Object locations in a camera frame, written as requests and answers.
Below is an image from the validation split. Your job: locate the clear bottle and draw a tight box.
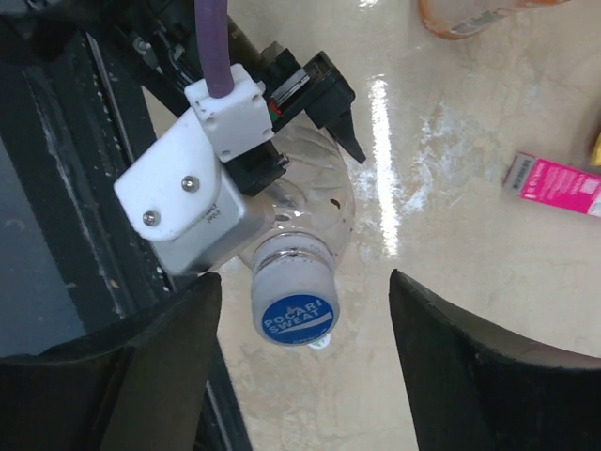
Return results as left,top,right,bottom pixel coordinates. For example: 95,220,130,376
237,124,356,292

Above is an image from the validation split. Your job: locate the blue cap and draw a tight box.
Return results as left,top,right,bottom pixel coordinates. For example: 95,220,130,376
250,232,340,347

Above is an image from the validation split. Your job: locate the pink carton box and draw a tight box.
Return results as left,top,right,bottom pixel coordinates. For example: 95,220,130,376
503,152,600,217

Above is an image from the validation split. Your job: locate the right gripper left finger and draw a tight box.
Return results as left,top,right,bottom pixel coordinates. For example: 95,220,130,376
1,273,222,450

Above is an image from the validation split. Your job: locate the black base frame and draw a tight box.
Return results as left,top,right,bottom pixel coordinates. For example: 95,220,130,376
1,1,251,450

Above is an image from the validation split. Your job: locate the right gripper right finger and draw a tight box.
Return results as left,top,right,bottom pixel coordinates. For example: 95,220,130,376
389,271,600,450

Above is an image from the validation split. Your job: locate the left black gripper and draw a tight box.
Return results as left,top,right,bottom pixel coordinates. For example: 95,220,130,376
224,41,366,195

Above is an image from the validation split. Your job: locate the orange drink bottle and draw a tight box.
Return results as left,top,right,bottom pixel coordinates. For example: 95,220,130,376
417,0,565,40

